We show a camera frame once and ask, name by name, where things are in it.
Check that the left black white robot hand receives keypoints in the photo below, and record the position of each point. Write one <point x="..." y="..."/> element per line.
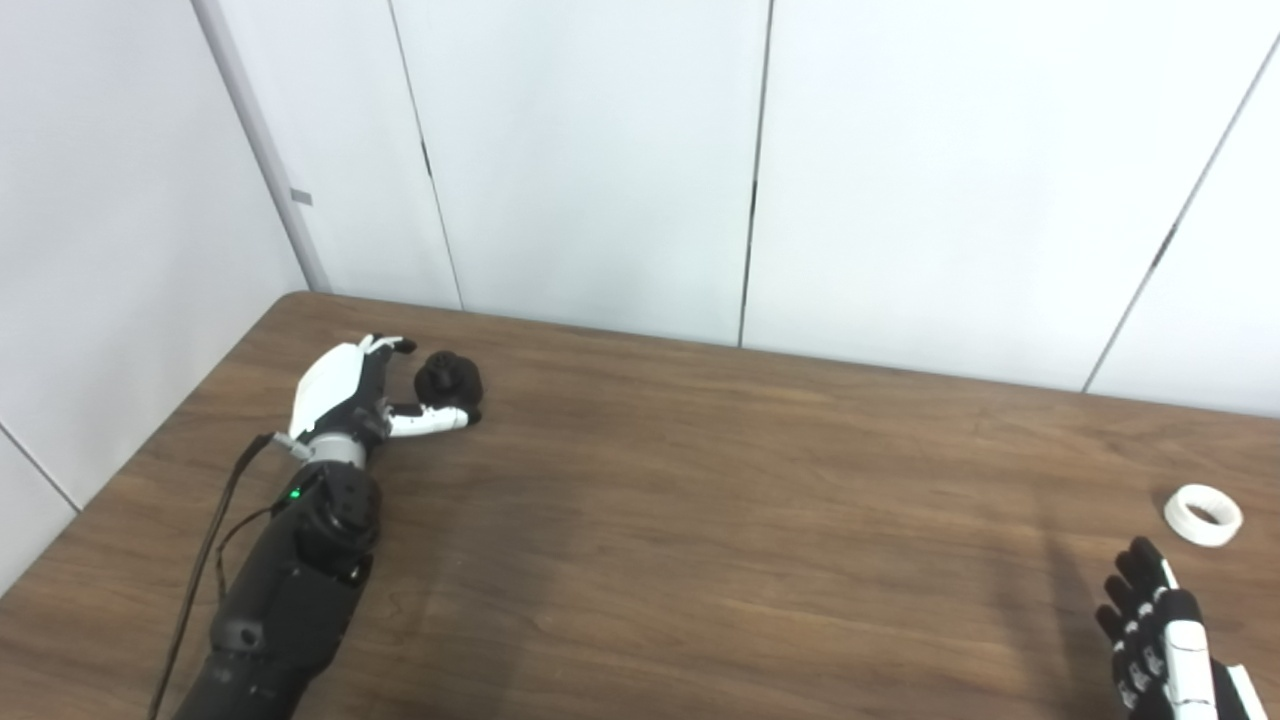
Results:
<point x="330" y="385"/>

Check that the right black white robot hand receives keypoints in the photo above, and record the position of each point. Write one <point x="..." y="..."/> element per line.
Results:
<point x="1160" y="660"/>

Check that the round black plastic part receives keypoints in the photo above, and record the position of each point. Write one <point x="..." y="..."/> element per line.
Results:
<point x="450" y="380"/>

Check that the grey wall corner profile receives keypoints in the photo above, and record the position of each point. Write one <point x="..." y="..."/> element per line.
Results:
<point x="265" y="150"/>

